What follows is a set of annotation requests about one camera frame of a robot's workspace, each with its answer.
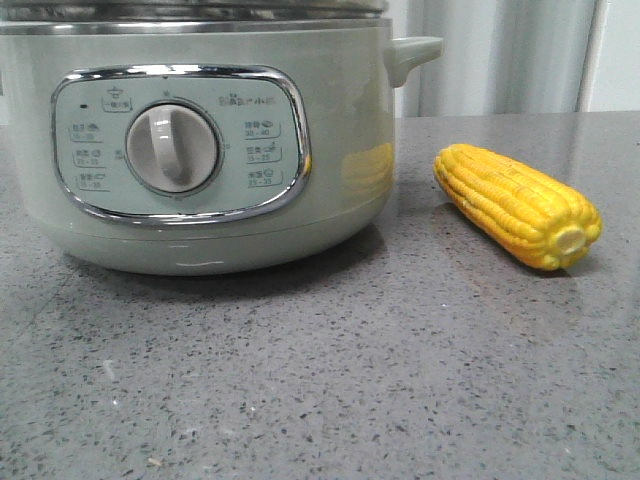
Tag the grey round control knob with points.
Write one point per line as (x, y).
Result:
(172, 148)

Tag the yellow corn cob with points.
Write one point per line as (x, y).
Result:
(544, 223)

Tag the light green electric pot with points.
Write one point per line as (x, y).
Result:
(303, 110)

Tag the glass pot lid steel rim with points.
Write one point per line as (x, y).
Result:
(188, 10)

